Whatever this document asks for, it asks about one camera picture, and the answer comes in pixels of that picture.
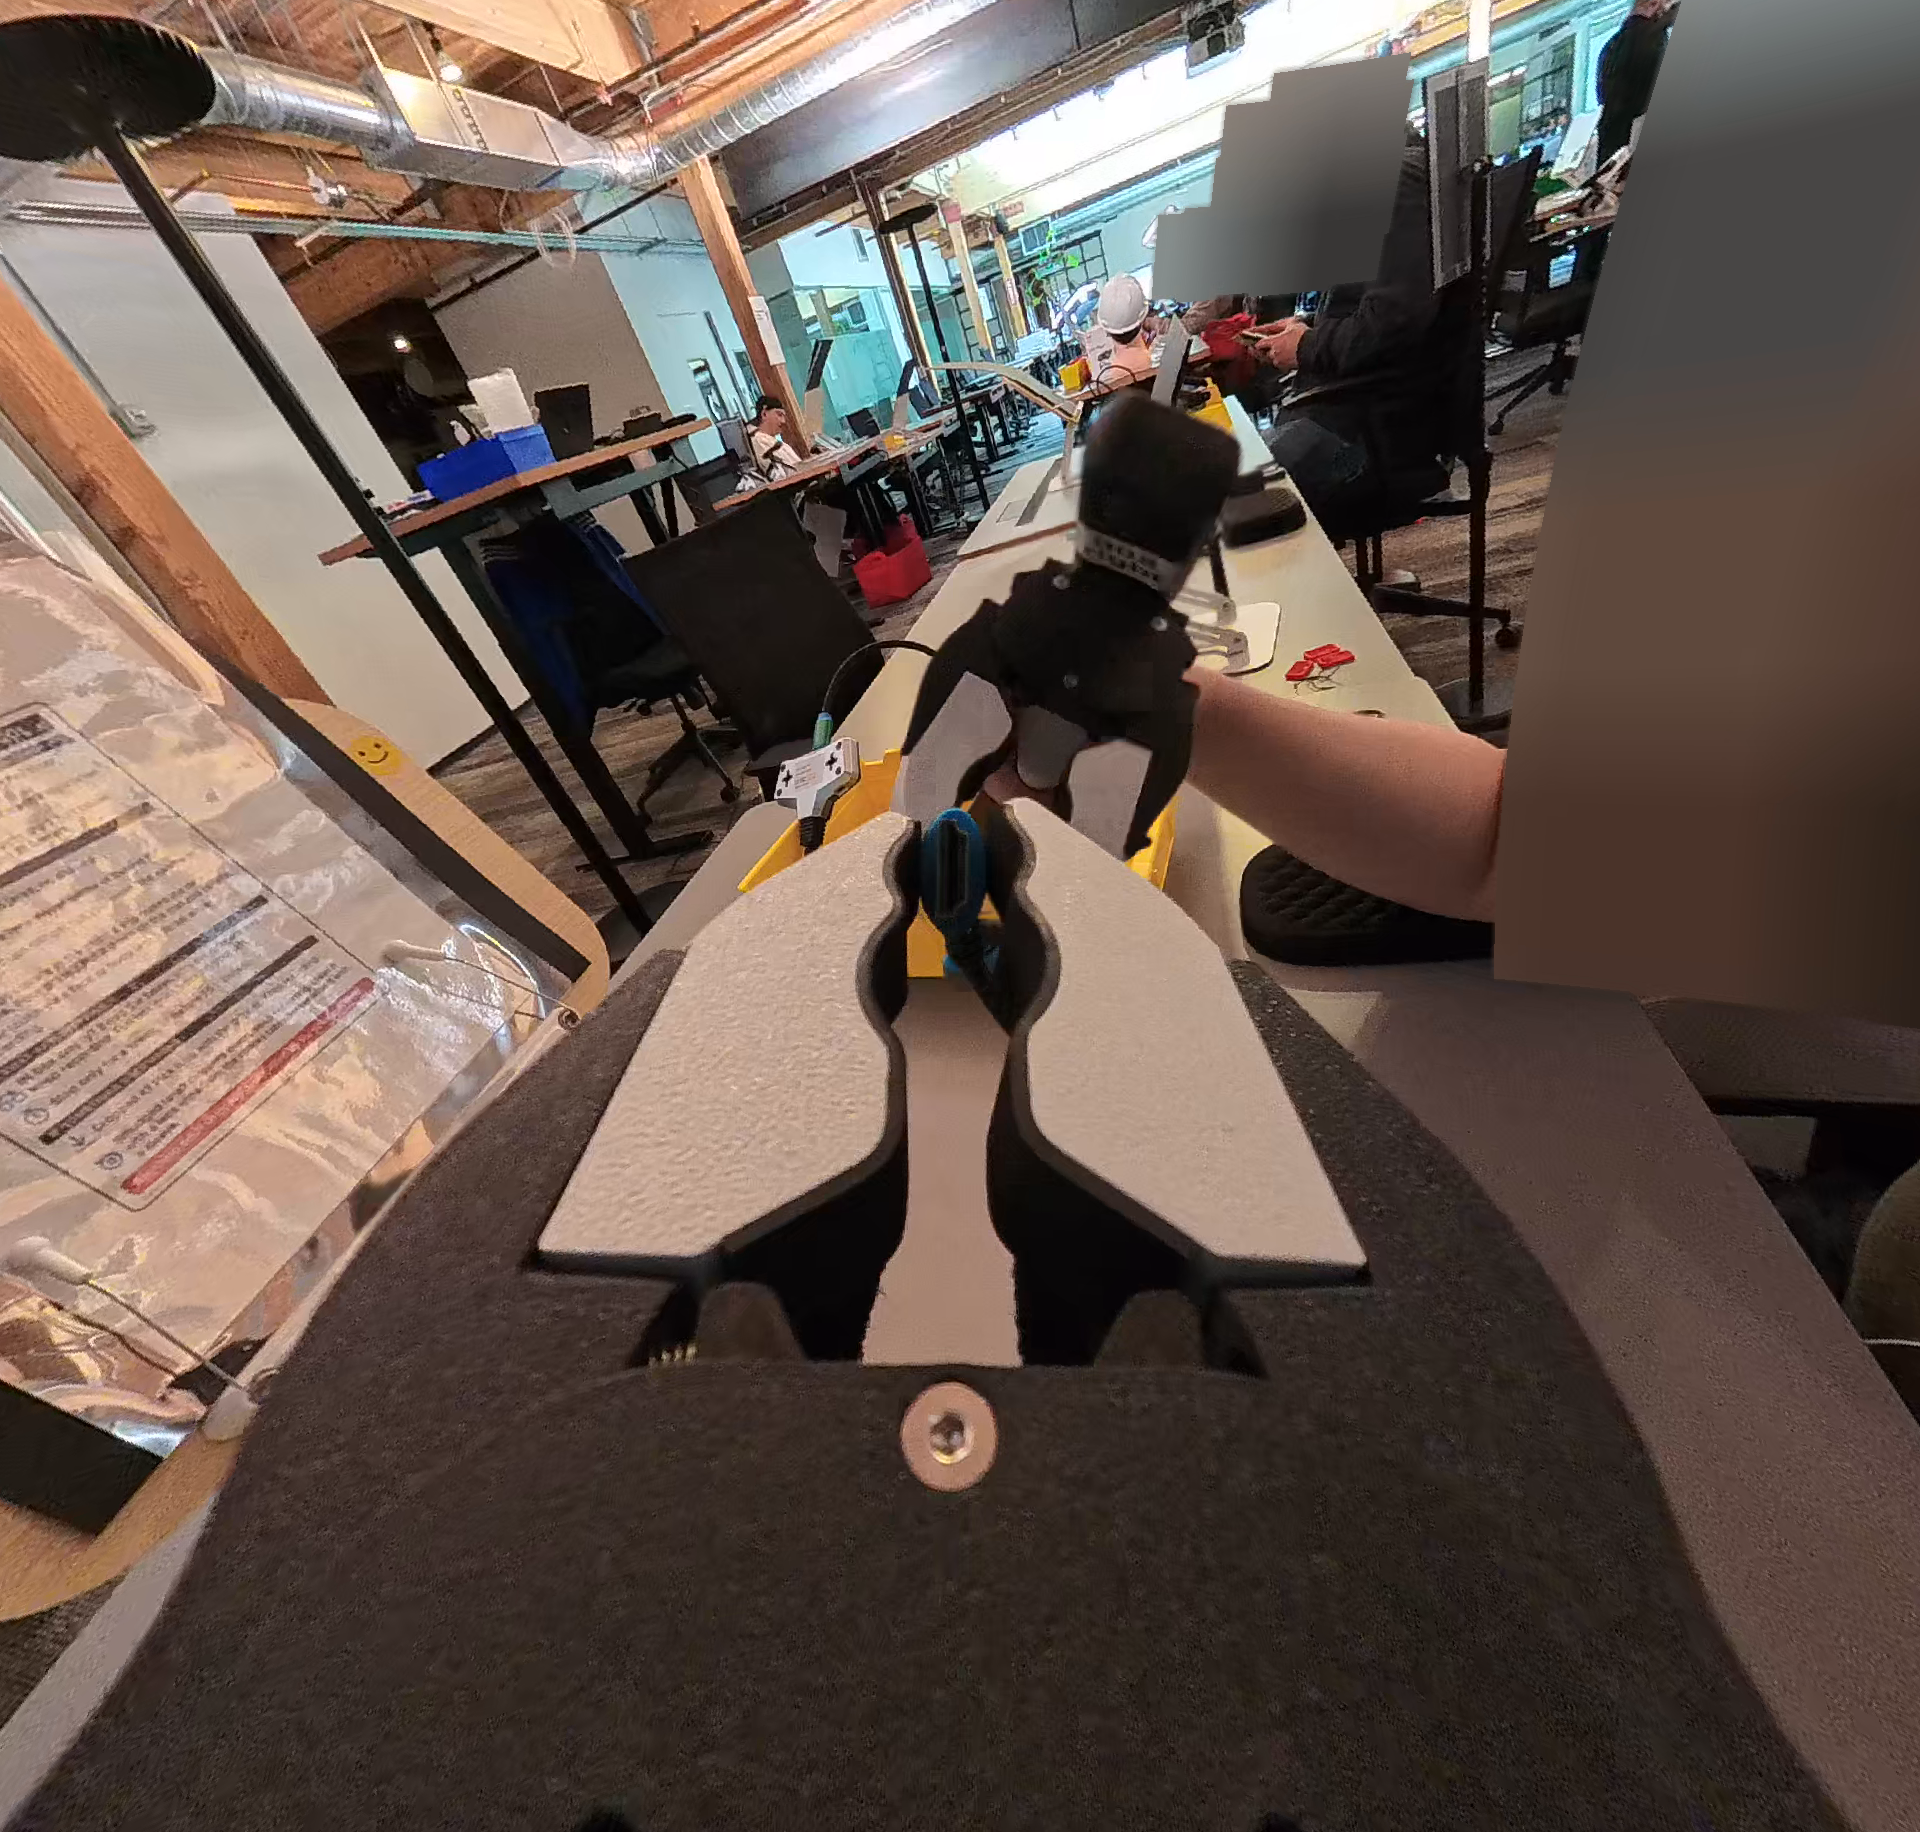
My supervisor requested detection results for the black mesh wrist rest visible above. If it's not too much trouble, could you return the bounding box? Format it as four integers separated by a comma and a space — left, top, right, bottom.
1241, 843, 1498, 971

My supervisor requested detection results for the office chair with blue jacket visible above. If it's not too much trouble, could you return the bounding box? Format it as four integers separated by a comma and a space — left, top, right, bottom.
477, 512, 743, 815

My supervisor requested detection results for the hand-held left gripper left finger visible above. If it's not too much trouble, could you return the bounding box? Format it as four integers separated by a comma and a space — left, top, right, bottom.
533, 812, 915, 1275

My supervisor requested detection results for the blue bin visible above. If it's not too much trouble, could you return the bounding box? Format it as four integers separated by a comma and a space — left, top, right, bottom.
417, 424, 557, 501

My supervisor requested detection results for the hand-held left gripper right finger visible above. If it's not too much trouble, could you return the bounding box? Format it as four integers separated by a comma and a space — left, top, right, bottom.
990, 798, 1372, 1287

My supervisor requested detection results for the person's right forearm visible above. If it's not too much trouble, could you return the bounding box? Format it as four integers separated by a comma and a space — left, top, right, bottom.
1185, 670, 1505, 921

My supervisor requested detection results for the black braided hdmi cable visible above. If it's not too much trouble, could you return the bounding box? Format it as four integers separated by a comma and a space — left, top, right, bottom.
915, 809, 1009, 982
810, 638, 976, 756

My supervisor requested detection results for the white hdmi adapter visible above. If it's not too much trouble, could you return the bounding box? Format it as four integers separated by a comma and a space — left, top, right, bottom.
777, 735, 868, 856

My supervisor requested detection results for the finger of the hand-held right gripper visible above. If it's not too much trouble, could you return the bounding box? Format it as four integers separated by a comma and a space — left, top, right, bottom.
897, 670, 1024, 832
1066, 730, 1170, 861

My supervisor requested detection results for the silver laptop stand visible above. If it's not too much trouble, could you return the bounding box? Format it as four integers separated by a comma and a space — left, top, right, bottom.
1168, 586, 1256, 673

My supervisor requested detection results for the black office chair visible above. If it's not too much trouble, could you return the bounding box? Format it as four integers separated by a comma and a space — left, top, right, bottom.
622, 490, 868, 801

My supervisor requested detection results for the wooden table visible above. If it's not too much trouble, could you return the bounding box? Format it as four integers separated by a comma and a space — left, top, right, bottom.
316, 419, 716, 859

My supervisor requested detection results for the instruction board with plastic cover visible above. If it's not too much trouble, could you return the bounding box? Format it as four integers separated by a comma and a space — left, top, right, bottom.
0, 272, 613, 1624

